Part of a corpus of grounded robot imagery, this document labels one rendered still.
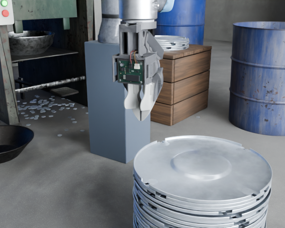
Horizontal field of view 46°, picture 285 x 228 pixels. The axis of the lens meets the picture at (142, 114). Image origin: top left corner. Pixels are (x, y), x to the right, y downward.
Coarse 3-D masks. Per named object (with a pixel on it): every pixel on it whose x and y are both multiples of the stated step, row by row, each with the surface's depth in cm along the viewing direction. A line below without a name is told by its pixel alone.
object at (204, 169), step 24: (192, 144) 83; (216, 144) 83; (240, 144) 81; (144, 168) 71; (168, 168) 71; (192, 168) 70; (216, 168) 70; (240, 168) 71; (264, 168) 71; (168, 192) 63; (192, 192) 63; (216, 192) 63; (240, 192) 63
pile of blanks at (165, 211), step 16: (144, 192) 66; (144, 208) 67; (160, 208) 63; (176, 208) 61; (192, 208) 60; (208, 208) 60; (224, 208) 60; (240, 208) 61; (256, 208) 63; (144, 224) 69; (160, 224) 64; (176, 224) 63; (192, 224) 61; (208, 224) 61; (224, 224) 61; (240, 224) 65; (256, 224) 65
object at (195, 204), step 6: (138, 180) 68; (144, 186) 66; (156, 192) 64; (264, 192) 64; (168, 198) 62; (252, 198) 61; (186, 204) 60; (192, 204) 60; (198, 204) 60; (204, 204) 59; (210, 204) 59; (216, 204) 59; (222, 204) 59; (228, 204) 60; (234, 204) 60; (240, 204) 60
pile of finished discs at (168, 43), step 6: (156, 36) 193; (162, 36) 193; (168, 36) 192; (174, 36) 190; (162, 42) 166; (168, 42) 166; (174, 42) 167; (180, 42) 169; (186, 42) 172; (168, 48) 173; (174, 48) 168; (180, 48) 170
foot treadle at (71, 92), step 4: (16, 80) 203; (20, 80) 203; (24, 84) 195; (28, 84) 191; (32, 84) 190; (36, 84) 189; (44, 88) 179; (48, 88) 178; (52, 88) 177; (60, 88) 172; (64, 88) 172; (68, 88) 172; (52, 92) 167; (56, 92) 165; (60, 92) 165; (64, 92) 165; (68, 92) 165; (72, 92) 165; (76, 92) 167
